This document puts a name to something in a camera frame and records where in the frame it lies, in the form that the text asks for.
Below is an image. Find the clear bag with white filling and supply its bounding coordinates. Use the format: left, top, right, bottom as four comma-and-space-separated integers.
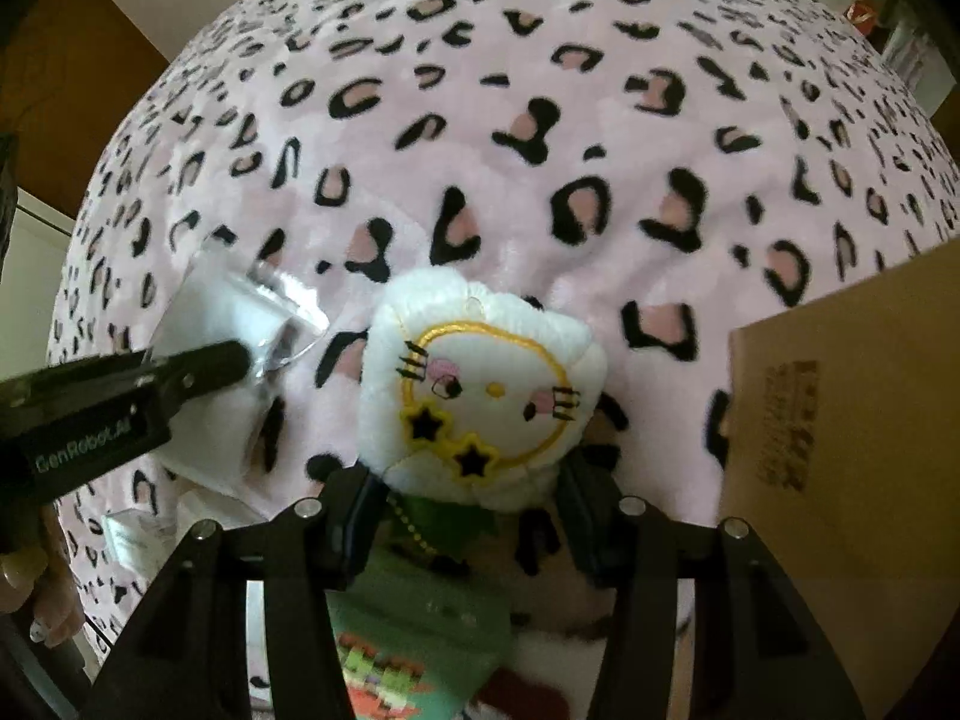
148, 241, 331, 496

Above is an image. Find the green bricks toy box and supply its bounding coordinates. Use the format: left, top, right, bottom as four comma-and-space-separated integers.
327, 494, 512, 718

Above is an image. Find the white cat plush toy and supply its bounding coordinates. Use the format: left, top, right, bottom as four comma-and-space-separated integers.
356, 266, 608, 514

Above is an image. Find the person left hand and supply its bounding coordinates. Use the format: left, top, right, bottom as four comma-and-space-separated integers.
2, 505, 85, 649

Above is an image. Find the white cabinet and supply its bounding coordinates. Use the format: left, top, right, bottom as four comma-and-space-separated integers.
0, 188, 73, 380

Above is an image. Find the brown cardboard box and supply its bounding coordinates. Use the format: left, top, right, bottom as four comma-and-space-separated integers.
721, 242, 958, 718

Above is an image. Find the pink leopard print blanket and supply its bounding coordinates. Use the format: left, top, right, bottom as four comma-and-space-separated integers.
45, 0, 960, 720

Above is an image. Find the red snack package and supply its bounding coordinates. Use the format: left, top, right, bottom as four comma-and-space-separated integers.
844, 0, 878, 36

